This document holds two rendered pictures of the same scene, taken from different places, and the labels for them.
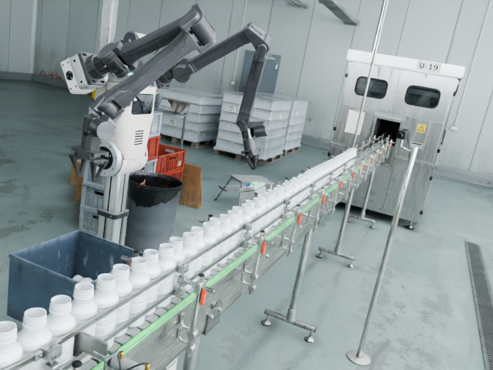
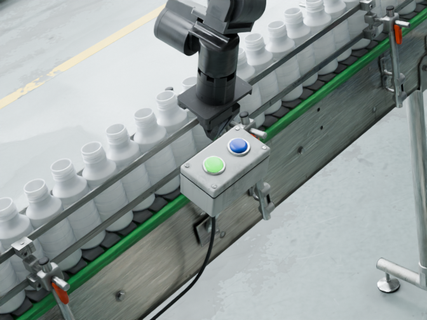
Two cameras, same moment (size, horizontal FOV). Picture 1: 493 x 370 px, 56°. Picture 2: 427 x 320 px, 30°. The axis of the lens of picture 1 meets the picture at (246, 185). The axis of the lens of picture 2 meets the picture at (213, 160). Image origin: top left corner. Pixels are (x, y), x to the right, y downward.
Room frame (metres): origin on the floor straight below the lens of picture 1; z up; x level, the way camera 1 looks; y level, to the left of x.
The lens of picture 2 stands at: (3.09, 0.55, 1.85)
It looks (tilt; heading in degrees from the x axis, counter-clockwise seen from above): 34 degrees down; 213
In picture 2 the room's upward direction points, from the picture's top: 15 degrees counter-clockwise
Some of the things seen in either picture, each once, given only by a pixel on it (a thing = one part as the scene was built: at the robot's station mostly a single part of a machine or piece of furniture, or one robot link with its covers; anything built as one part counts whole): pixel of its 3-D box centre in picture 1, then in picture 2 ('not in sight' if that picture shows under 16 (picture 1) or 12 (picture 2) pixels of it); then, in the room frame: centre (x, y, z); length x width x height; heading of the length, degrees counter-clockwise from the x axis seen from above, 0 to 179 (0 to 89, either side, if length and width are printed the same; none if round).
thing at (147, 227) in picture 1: (151, 216); not in sight; (3.63, 0.74, 0.32); 0.45 x 0.45 x 0.64
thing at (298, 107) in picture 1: (276, 122); not in sight; (10.36, -0.41, 0.59); 1.25 x 1.03 x 1.17; 161
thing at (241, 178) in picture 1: (244, 191); not in sight; (5.37, 0.01, 0.21); 0.61 x 0.47 x 0.41; 33
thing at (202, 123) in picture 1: (193, 117); not in sight; (9.42, 1.32, 0.50); 1.23 x 1.05 x 1.00; 158
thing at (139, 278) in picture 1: (135, 291); not in sight; (1.00, 0.22, 1.08); 0.06 x 0.06 x 0.17
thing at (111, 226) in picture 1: (108, 250); not in sight; (1.94, 0.56, 0.74); 0.11 x 0.11 x 0.40; 69
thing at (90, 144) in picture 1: (90, 143); not in sight; (1.42, 0.51, 1.33); 0.10 x 0.07 x 0.07; 68
